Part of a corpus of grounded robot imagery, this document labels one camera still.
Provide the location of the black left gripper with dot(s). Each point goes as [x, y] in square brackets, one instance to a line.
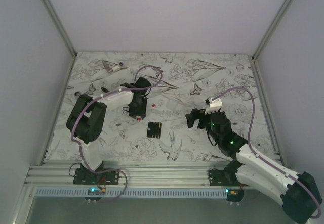
[133, 114]

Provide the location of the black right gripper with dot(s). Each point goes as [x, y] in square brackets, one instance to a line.
[196, 114]

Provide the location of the black fuse box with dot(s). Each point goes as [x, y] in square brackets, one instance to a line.
[153, 131]

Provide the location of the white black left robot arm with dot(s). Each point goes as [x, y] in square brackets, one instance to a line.
[87, 118]

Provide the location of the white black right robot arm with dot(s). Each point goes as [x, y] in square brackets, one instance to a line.
[297, 194]

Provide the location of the right controller board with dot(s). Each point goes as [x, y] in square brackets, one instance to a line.
[234, 195]

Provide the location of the controller board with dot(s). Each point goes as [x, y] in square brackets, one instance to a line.
[94, 194]
[234, 195]

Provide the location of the left controller board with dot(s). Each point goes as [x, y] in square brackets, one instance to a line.
[94, 194]

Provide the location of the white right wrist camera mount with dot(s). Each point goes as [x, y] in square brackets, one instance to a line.
[213, 105]

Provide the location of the black handled screwdriver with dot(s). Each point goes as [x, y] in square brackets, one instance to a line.
[104, 90]

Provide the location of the small metal bracket tool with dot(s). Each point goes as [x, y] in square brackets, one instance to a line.
[107, 66]

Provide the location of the aluminium frame rail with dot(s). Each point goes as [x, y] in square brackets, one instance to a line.
[139, 174]

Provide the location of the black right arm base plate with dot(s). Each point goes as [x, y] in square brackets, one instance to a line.
[223, 178]

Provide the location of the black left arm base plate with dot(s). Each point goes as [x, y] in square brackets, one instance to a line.
[83, 176]

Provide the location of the grey slotted cable duct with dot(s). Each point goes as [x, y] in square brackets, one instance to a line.
[135, 192]

